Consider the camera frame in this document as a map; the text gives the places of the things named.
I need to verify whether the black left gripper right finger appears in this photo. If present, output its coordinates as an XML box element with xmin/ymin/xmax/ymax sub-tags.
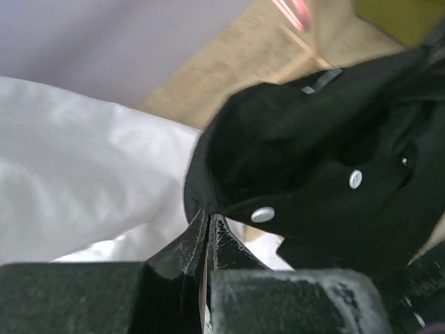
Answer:
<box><xmin>200</xmin><ymin>212</ymin><xmax>392</xmax><ymax>333</ymax></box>

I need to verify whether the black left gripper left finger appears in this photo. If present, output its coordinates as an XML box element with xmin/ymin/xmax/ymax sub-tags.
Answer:
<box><xmin>1</xmin><ymin>210</ymin><xmax>209</xmax><ymax>333</ymax></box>

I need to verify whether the black button shirt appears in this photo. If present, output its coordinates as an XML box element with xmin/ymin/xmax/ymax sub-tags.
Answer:
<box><xmin>184</xmin><ymin>24</ymin><xmax>444</xmax><ymax>333</ymax></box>

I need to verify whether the white hanging shirt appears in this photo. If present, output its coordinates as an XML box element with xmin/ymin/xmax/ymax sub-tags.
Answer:
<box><xmin>1</xmin><ymin>77</ymin><xmax>290</xmax><ymax>277</ymax></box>

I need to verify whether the pink hanger on rack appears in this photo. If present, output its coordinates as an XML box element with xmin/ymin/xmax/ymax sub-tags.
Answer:
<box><xmin>272</xmin><ymin>0</ymin><xmax>310</xmax><ymax>32</ymax></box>

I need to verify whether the wooden clothes rack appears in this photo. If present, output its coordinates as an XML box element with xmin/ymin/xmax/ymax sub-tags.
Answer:
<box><xmin>274</xmin><ymin>0</ymin><xmax>334</xmax><ymax>81</ymax></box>

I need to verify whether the olive green laundry basket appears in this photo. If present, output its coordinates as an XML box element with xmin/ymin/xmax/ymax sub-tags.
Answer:
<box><xmin>353</xmin><ymin>0</ymin><xmax>444</xmax><ymax>47</ymax></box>

